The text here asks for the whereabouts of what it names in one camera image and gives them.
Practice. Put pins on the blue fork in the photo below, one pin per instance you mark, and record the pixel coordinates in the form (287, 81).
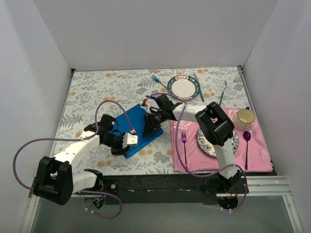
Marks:
(157, 80)

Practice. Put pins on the blue satin napkin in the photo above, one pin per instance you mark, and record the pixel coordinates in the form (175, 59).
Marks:
(136, 118)

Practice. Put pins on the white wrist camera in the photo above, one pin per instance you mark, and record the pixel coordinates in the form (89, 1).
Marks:
(145, 103)
(129, 139)

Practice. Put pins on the teal handled knife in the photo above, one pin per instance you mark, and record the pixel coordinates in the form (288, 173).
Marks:
(199, 88)

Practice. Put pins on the white plate teal rim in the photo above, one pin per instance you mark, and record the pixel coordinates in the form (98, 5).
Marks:
(183, 87)

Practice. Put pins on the blue floral dinner plate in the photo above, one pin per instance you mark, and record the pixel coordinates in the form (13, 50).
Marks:
(208, 148)

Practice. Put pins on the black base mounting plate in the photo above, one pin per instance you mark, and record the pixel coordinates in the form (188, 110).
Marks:
(136, 189)

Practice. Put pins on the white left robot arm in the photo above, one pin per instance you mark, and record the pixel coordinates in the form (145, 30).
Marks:
(55, 180)

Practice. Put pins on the purple metallic spoon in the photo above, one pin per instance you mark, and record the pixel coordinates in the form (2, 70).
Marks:
(247, 137)

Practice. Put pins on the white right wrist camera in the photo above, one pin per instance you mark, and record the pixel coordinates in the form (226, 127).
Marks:
(145, 103)

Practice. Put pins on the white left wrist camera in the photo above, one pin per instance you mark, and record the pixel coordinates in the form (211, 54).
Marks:
(129, 139)

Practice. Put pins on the purple metallic fork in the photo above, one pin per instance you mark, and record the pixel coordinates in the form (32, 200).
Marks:
(184, 140)

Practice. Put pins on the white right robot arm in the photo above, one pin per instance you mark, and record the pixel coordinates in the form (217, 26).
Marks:
(216, 126)

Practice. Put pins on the floral tablecloth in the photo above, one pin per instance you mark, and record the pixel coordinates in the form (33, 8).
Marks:
(94, 93)

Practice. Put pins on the pink floral placemat cloth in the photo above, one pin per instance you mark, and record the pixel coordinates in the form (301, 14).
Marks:
(258, 154)

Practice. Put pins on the cream ceramic mug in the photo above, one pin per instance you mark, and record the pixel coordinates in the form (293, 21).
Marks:
(244, 119)

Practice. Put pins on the aluminium frame rail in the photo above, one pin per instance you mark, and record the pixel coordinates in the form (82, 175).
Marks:
(264, 205)

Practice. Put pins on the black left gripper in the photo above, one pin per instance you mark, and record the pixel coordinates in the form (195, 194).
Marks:
(120, 146)

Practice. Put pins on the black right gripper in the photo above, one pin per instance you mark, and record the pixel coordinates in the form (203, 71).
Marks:
(148, 122)

